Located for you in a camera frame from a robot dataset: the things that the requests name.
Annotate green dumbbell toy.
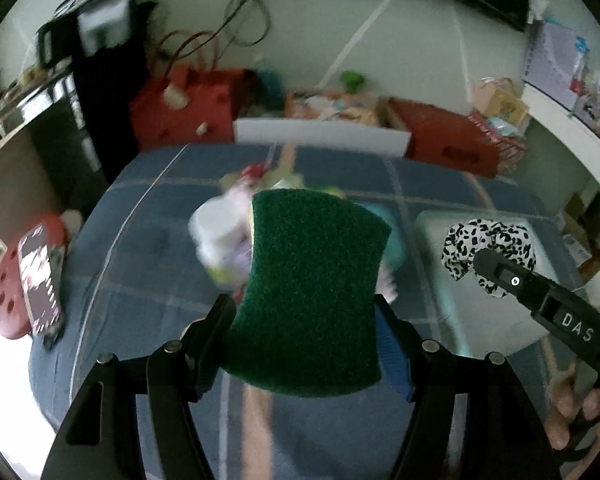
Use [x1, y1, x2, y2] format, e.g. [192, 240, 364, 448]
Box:
[340, 70, 366, 94]

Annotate white foam board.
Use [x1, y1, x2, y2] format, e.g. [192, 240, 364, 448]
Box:
[234, 118, 411, 158]

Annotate green scouring sponge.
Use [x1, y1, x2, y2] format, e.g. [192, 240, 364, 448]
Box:
[221, 188, 391, 398]

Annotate red felt handbag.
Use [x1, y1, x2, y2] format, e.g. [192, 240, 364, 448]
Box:
[130, 29, 261, 151]

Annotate red plastic stool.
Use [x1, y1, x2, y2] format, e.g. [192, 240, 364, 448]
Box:
[0, 214, 69, 347]

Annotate blue plaid cushion cover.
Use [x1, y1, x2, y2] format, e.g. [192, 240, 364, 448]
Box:
[28, 143, 589, 480]

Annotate black white spotted scrunchie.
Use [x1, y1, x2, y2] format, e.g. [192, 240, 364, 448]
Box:
[441, 219, 536, 298]

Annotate orange printed toy box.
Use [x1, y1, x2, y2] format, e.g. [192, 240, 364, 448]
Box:
[284, 89, 380, 127]

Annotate red cardboard box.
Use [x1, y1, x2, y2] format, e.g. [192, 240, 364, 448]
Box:
[386, 98, 500, 178]

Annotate person's hand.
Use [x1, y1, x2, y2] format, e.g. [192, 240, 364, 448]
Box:
[545, 359, 600, 479]

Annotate yellow gift bag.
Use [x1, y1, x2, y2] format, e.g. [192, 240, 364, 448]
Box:
[472, 77, 528, 127]

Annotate phone on stool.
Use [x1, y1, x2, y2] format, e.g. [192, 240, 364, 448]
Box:
[17, 222, 66, 338]

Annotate red patterned gift bag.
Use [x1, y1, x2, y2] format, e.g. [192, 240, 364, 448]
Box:
[468, 110, 527, 176]

